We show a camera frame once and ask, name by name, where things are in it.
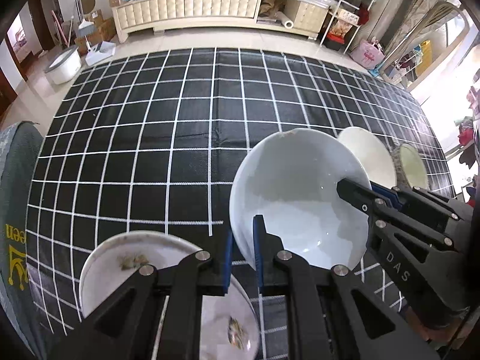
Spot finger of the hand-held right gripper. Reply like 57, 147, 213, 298
371, 184, 475, 229
336, 178, 464, 256

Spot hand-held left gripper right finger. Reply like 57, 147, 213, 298
253, 214, 441, 360

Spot cardboard boxes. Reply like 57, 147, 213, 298
74, 7, 117, 46

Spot green patterned bowl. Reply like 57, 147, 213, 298
392, 143, 429, 190

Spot white grey mop bucket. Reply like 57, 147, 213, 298
44, 47, 82, 85

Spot white padded television cabinet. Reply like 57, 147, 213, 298
112, 0, 331, 44

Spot white plate green floral print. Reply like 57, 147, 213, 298
79, 230, 261, 360

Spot grey embroidered sofa cover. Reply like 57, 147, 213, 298
0, 121, 53, 357

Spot white bowl blue floral print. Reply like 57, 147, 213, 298
229, 127, 373, 271

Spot white metal shelf rack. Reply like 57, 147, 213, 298
319, 0, 379, 51

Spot beige patterned curtain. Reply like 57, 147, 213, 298
382, 0, 456, 57

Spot white paper roll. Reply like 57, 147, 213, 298
275, 10, 295, 30

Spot arched standing mirror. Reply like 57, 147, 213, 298
379, 2, 473, 87

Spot white spin mop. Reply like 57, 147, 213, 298
71, 0, 94, 53

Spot pink bag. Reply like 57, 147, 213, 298
350, 37, 386, 70

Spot cream white bowl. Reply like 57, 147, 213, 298
337, 126, 398, 189

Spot white dustpan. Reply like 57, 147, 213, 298
85, 41, 116, 66

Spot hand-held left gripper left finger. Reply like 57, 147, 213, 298
50, 229, 235, 360

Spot black white checked tablecloth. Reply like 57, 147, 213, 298
28, 47, 456, 360

